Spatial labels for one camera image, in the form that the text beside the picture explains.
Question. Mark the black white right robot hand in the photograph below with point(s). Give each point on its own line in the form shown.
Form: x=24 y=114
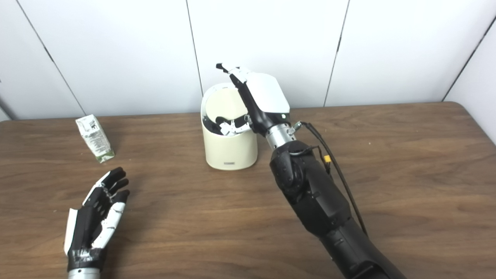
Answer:
x=267 y=97

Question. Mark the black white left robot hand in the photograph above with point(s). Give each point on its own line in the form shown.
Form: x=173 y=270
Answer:
x=83 y=228

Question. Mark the round cream bin lid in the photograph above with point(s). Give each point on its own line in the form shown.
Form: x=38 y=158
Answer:
x=224 y=102

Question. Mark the cream-colored bin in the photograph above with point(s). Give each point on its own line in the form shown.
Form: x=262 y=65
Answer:
x=230 y=149

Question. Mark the white green milk carton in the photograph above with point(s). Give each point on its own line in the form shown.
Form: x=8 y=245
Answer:
x=96 y=138

